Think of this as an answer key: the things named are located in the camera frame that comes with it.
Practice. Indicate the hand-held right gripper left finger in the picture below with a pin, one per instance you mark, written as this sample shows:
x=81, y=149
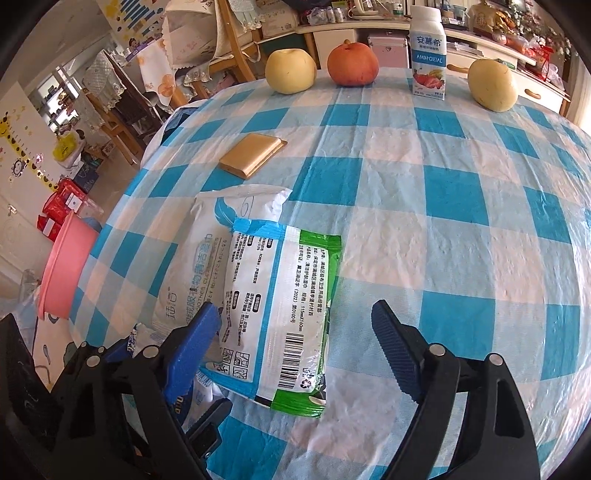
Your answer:
x=191, y=350

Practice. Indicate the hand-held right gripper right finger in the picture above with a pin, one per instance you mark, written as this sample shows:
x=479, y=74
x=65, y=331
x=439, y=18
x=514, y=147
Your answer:
x=399, y=350

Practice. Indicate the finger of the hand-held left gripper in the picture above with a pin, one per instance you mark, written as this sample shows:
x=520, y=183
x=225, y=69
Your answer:
x=207, y=422
x=117, y=350

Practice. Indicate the green edged white wipes packet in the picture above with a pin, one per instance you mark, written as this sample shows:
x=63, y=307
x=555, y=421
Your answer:
x=277, y=314

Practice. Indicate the large white wipes packet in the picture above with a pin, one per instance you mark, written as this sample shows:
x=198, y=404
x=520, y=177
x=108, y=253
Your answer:
x=203, y=258

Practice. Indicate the pink plastic basin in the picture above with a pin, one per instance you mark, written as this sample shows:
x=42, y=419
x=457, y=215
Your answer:
x=64, y=267

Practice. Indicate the blue white checked tablecloth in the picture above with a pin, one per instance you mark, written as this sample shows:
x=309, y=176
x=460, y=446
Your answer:
x=415, y=207

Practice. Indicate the red cardboard box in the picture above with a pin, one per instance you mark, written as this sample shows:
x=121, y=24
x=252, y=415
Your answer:
x=60, y=207

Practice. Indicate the flat golden box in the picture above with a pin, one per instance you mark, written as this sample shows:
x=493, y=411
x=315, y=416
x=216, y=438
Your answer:
x=251, y=154

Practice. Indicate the orange flower print cloth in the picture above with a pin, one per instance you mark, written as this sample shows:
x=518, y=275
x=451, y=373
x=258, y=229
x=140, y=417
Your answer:
x=161, y=74

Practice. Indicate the oval yellow pear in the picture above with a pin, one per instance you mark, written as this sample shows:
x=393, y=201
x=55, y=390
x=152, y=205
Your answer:
x=492, y=85

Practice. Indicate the red apple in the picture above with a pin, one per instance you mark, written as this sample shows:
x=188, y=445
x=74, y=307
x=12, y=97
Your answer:
x=353, y=62

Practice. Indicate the yellow apple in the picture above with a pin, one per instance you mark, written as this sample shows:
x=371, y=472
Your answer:
x=291, y=71

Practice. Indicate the white yogurt bottle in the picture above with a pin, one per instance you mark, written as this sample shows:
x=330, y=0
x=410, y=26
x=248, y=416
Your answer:
x=428, y=55

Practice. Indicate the pink storage box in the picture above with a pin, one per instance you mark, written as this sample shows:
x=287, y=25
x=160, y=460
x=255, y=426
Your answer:
x=388, y=50

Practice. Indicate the wooden chair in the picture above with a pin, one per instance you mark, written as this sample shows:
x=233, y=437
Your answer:
x=238, y=50

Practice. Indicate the white embroidered cloth cover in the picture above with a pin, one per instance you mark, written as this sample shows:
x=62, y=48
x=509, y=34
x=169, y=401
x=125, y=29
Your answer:
x=189, y=41

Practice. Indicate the red gift bag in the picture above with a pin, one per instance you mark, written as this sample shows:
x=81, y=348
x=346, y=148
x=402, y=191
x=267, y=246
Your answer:
x=545, y=62

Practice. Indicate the wall poster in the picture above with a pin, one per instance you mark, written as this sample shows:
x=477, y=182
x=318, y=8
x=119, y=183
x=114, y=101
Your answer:
x=129, y=23

